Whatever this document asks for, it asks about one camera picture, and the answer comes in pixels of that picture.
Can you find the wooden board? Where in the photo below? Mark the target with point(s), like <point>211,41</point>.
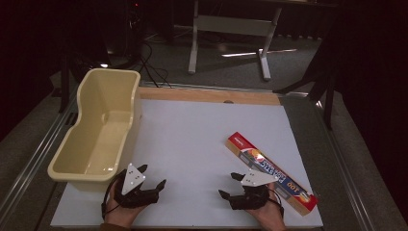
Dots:
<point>198,95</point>

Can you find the black metal stand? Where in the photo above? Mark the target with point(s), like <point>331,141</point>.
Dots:
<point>327,106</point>

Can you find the metal rail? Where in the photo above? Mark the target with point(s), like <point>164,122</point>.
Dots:
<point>348,170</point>
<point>32,162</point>

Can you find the person's left hand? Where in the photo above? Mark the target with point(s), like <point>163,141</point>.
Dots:
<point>120,215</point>

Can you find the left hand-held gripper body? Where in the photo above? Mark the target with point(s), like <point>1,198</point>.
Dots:
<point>132,179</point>

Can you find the white board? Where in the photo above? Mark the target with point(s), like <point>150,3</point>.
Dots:
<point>192,144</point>

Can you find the white metal table frame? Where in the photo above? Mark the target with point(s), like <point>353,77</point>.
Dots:
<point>231,25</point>

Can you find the long red and blue box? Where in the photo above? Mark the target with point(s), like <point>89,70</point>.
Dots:
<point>243,150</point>

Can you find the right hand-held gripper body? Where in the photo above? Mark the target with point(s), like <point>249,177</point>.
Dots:
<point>253,195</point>

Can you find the cream plastic bin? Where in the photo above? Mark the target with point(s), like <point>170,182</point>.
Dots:
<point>96,146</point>

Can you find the person's right hand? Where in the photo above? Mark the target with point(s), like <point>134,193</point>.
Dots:
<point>272,216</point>

